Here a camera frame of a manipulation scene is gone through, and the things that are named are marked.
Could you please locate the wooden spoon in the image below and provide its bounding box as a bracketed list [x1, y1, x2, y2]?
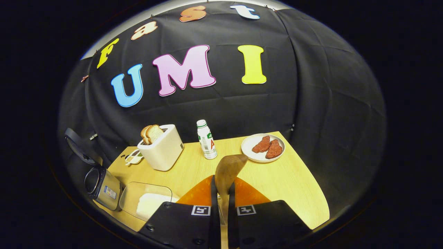
[215, 154, 249, 249]

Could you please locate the white divided grain dish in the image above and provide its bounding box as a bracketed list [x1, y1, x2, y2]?
[125, 149, 144, 166]

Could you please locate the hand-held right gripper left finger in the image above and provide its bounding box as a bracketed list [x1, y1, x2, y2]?
[137, 175, 222, 249]

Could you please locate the toast bread slice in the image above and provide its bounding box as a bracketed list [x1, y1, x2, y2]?
[145, 124, 164, 144]
[141, 126, 153, 145]

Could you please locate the clear plastic box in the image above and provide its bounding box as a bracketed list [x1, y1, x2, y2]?
[119, 182, 180, 222]

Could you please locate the white bottle green label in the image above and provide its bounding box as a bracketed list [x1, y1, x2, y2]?
[197, 120, 218, 160]

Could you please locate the white plate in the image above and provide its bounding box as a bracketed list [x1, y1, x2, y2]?
[241, 133, 286, 163]

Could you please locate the black backdrop cloth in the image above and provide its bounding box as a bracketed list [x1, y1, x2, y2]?
[58, 1, 387, 222]

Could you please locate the dark rice cooker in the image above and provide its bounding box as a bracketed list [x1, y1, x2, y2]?
[64, 128, 122, 211]

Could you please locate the white toaster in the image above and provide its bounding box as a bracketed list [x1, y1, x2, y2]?
[137, 124, 184, 172]

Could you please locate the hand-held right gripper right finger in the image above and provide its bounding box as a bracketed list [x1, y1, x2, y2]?
[228, 177, 312, 249]

